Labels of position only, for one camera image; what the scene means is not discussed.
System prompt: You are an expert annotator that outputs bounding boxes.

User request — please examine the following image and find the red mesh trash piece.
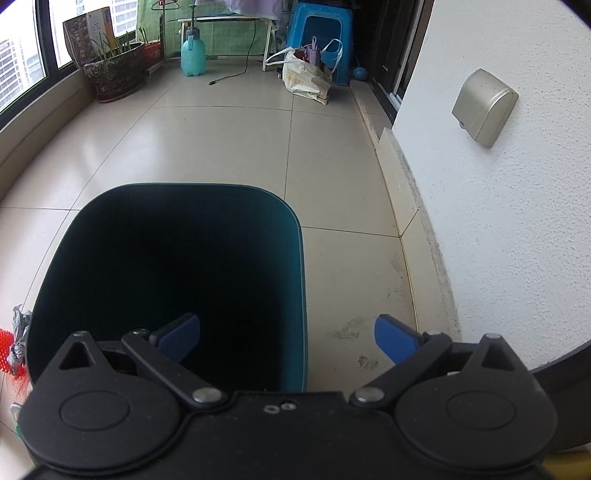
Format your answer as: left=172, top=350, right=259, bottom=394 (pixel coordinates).
left=0, top=330, right=29, bottom=399

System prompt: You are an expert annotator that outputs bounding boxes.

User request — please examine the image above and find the small blue ball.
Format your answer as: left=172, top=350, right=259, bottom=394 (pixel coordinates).
left=353, top=67, right=368, bottom=81

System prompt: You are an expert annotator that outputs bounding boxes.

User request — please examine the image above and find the brown cardboard box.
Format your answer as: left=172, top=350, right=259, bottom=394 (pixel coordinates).
left=62, top=7, right=117, bottom=68

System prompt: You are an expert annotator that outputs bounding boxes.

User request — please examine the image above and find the teal spray bottle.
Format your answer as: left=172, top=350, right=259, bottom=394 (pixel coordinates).
left=180, top=28, right=206, bottom=77

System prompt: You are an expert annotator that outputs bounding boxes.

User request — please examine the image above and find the black power cable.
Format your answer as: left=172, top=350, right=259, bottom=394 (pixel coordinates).
left=208, top=18, right=257, bottom=86

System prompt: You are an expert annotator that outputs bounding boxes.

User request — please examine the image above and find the crumpled silver wrapper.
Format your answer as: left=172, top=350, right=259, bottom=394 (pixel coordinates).
left=7, top=305, right=32, bottom=377

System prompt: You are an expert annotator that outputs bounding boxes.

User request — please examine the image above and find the white folding table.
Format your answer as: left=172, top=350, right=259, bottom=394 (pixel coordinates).
left=177, top=14, right=279, bottom=72

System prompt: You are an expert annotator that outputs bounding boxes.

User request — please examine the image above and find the grey wall outlet cover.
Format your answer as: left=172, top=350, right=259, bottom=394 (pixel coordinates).
left=452, top=69, right=519, bottom=148

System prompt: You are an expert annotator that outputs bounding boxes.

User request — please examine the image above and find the blue plastic stool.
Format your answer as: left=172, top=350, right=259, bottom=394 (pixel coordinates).
left=287, top=1, right=353, bottom=86

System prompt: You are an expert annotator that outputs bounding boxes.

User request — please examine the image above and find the dark teal trash bin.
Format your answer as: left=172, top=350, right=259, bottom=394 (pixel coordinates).
left=26, top=183, right=308, bottom=392

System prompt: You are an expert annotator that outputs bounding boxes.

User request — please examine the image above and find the red flower pot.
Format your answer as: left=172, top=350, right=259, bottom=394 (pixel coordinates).
left=140, top=41, right=162, bottom=71

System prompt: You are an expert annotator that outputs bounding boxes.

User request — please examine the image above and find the dark ceramic plant pot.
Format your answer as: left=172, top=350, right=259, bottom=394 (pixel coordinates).
left=82, top=42, right=144, bottom=103

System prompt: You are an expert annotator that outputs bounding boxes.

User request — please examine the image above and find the cream tote bag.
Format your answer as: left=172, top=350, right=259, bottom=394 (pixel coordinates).
left=263, top=38, right=344, bottom=105

